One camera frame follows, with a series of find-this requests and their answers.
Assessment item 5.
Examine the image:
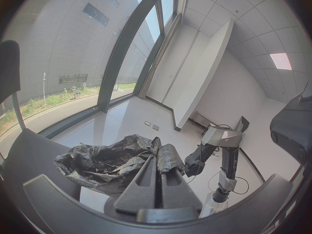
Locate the black cable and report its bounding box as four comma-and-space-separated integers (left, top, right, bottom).
208, 172, 249, 195

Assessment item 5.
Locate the black plastic bag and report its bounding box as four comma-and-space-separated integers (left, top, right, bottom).
54, 134, 186, 199

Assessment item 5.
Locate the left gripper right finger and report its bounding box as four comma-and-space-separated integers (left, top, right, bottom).
161, 168, 203, 215

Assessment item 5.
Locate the window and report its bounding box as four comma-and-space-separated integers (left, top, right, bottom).
0, 0, 189, 159

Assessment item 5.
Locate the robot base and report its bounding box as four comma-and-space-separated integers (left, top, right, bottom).
199, 192, 229, 219

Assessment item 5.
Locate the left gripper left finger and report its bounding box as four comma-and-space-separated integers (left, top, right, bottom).
114, 155, 160, 215

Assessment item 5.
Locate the dark grey white-legged chair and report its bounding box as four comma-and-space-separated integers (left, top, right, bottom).
0, 40, 81, 219

